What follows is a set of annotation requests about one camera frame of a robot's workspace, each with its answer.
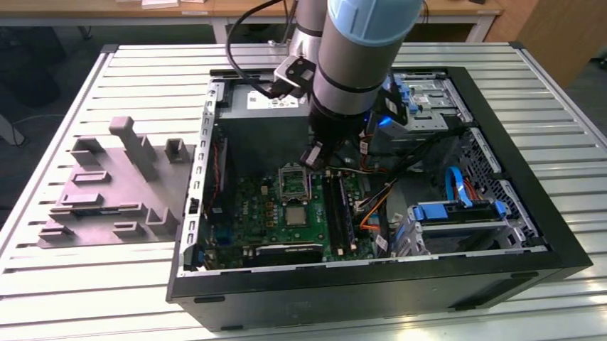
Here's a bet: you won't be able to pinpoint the CPU socket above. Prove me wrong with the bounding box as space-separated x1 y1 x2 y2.
283 205 314 229

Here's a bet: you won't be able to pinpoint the grey power supply unit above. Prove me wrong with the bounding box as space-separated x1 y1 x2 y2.
215 83 314 175

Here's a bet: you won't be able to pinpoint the blue drive carrier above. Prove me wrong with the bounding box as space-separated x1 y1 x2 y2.
391 76 419 115

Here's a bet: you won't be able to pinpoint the metal drive cage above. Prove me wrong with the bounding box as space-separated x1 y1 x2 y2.
372 72 475 154

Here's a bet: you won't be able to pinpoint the metal socket cover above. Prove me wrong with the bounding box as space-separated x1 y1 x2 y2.
278 163 310 204

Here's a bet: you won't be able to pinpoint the black RAM slot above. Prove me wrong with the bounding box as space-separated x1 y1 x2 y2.
322 170 347 255

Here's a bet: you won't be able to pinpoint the green motherboard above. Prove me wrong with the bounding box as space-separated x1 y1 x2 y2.
199 166 380 271

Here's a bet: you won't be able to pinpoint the hard disk in blue carrier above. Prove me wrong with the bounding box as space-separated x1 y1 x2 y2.
412 199 510 224

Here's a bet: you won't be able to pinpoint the black graphics card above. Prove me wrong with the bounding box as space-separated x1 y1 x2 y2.
254 243 327 267

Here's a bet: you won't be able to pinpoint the metal disk bay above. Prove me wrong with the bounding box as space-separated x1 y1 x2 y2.
407 212 547 256

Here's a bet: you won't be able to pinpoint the black PC case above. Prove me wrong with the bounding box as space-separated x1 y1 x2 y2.
166 65 595 333

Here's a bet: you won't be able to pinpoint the grey parts rack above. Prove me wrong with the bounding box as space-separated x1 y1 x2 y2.
36 116 199 249

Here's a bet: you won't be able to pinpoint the wooden cabinet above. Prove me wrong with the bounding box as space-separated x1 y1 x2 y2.
486 0 607 90

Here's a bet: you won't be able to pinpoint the RAM stick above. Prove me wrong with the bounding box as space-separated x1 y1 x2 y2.
71 208 123 217

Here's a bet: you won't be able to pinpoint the black office chair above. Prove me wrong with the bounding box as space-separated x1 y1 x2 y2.
0 26 66 107

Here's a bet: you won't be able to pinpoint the white metal leg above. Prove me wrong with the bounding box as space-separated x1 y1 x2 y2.
0 113 24 146

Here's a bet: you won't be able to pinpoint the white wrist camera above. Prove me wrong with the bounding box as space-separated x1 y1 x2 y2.
372 83 410 138

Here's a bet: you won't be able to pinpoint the black cable bundle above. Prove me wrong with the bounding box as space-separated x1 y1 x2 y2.
355 127 466 214

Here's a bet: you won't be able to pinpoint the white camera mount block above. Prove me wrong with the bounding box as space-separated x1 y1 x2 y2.
274 55 318 99

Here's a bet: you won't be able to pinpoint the orange wires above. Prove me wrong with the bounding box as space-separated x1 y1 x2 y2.
358 205 386 235

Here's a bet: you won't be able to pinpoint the black cable with silver plug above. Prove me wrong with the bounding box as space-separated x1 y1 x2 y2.
267 0 294 49

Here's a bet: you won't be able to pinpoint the flat blue data cable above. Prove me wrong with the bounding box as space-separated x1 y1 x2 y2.
444 166 475 209

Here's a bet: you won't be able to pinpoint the long black cable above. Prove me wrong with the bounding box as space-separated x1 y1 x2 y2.
224 0 291 99

